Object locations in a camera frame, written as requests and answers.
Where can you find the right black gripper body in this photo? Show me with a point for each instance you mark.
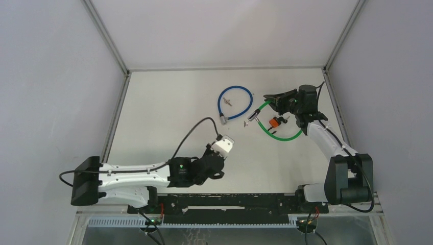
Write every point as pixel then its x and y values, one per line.
pixel 290 105

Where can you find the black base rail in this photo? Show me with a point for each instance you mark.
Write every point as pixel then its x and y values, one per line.
pixel 244 208

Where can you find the blue cable lock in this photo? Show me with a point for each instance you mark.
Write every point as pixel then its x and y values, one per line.
pixel 241 99

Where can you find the white slotted cable duct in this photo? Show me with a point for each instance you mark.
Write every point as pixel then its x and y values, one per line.
pixel 141 222

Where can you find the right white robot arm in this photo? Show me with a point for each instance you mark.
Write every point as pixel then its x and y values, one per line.
pixel 349 176

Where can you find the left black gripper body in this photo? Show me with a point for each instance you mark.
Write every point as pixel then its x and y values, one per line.
pixel 208 151

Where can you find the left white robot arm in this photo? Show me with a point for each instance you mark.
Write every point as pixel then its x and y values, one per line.
pixel 137 186

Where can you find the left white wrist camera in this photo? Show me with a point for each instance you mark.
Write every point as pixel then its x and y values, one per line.
pixel 222 146

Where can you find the orange padlock with keys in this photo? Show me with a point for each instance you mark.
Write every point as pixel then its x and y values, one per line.
pixel 276 122

